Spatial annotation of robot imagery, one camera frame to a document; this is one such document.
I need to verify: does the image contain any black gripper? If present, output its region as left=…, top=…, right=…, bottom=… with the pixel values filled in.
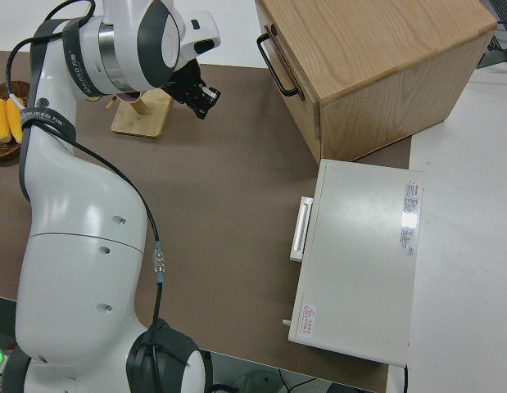
left=165, top=60, right=222, bottom=122

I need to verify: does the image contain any light wooden drawer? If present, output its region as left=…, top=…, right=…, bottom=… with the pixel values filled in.
left=259, top=22, right=322, bottom=144

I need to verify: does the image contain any wooden mug rack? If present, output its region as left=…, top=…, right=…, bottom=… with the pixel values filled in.
left=105, top=88, right=174, bottom=139

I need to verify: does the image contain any brown table mat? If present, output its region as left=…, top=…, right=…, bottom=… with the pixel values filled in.
left=0, top=49, right=414, bottom=393

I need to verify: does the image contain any light wooden cabinet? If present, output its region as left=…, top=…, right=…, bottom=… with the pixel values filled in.
left=255, top=0, right=498, bottom=164

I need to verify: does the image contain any yellow corn cob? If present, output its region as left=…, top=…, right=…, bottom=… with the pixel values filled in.
left=0, top=99, right=12, bottom=143
left=6, top=97, right=25, bottom=144

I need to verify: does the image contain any round wicker basket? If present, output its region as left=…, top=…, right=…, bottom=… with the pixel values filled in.
left=0, top=80, right=33, bottom=160

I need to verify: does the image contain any white toaster oven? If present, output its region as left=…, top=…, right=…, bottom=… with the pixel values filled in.
left=282, top=158, right=425, bottom=368

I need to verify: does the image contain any black drawer handle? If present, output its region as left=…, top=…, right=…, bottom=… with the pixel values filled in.
left=256, top=33, right=300, bottom=98

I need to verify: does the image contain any white oven door handle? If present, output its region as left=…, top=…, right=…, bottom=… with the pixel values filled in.
left=288, top=196, right=315, bottom=263

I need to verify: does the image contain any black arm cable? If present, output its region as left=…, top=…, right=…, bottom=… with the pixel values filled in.
left=6, top=0, right=172, bottom=393

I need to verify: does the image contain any black wire mesh panel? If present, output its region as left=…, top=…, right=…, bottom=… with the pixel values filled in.
left=480, top=0, right=507, bottom=71

